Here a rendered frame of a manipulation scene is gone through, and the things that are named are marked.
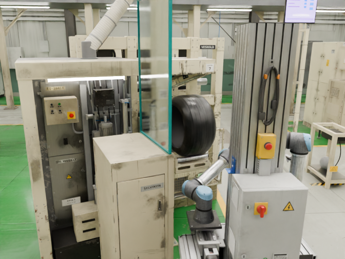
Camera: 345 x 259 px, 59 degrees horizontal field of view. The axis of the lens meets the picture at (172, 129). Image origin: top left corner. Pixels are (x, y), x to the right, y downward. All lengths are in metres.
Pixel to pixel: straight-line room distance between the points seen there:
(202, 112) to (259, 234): 1.30
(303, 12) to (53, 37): 8.87
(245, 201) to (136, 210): 0.70
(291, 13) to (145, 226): 5.23
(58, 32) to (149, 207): 10.87
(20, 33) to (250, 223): 11.89
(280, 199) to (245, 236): 0.26
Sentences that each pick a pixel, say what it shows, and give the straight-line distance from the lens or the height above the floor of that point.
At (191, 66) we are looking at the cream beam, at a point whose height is 1.72.
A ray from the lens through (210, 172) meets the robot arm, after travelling 2.33.
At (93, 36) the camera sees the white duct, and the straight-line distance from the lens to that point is 2.73.
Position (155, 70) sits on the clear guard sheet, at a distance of 1.97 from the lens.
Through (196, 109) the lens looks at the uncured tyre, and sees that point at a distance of 2.66.
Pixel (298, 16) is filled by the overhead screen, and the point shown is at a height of 2.45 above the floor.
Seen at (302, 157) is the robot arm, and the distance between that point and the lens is 2.18.
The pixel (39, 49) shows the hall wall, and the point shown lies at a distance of 12.63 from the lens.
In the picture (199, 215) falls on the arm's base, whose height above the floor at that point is 0.77.
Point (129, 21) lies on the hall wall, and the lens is 11.95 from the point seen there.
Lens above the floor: 1.92
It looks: 16 degrees down
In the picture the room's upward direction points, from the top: straight up
